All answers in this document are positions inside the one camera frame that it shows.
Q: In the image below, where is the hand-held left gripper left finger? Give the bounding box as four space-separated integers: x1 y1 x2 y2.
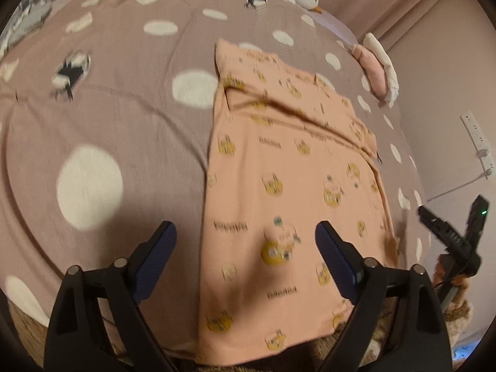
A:
42 220 178 372

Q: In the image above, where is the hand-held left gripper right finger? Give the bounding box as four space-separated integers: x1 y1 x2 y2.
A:
315 220 454 372

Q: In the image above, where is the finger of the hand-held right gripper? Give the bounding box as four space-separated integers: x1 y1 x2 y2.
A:
417 205 463 247

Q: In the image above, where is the pink printed baby shirt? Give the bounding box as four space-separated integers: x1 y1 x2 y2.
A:
197 38 401 362

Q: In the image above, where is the person's right hand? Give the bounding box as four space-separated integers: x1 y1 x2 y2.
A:
433 259 470 306

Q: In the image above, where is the brown fluffy garment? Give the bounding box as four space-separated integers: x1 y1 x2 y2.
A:
7 296 474 372

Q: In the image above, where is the white folded cloth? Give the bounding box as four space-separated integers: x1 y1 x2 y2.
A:
362 33 400 106

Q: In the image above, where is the pink folded cloth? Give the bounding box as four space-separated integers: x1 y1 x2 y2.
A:
351 44 388 96

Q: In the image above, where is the mauve polka dot blanket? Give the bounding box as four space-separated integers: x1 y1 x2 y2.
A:
0 0 432 361

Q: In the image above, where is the grey crumpled cloth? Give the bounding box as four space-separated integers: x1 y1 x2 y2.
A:
2 3 53 53

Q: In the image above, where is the white power cable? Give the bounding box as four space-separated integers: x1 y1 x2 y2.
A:
426 155 489 203

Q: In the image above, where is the white wall power strip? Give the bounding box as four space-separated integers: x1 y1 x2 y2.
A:
460 110 494 179

